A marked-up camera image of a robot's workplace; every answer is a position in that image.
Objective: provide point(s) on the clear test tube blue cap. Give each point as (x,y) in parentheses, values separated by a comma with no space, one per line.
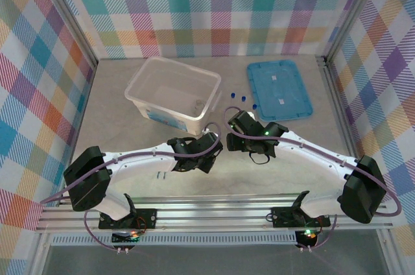
(232,95)
(243,98)
(255,106)

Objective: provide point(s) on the thin blue-tipped tool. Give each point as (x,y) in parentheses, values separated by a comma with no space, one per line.
(158,176)

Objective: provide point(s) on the clear plastic storage box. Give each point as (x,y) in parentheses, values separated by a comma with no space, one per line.
(162,119)

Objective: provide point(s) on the blue plastic box lid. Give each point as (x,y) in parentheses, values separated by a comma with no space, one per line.
(279,87)

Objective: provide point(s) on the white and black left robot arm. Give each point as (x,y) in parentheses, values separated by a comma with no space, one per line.
(136,161)

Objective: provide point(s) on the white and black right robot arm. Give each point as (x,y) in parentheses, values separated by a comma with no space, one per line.
(311,158)

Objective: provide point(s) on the round controller with green LED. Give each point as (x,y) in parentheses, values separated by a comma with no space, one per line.
(307,236)

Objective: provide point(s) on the controller board with LEDs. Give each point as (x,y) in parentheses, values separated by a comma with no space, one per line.
(126,237)

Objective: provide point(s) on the colourful plaid cloth backdrop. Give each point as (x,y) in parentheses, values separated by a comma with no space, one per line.
(389,77)
(26,93)
(207,12)

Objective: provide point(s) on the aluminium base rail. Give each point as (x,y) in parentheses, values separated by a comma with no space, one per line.
(210,213)

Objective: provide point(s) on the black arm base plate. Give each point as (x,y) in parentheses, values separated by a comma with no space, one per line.
(282,218)
(149,218)

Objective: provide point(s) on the aluminium side rail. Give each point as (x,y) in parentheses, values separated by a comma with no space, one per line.
(324,67)

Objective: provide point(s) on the aluminium frame post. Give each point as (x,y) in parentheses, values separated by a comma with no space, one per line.
(351,12)
(69,19)

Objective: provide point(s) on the aluminium frame leg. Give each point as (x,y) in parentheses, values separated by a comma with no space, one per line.
(39,255)
(389,255)

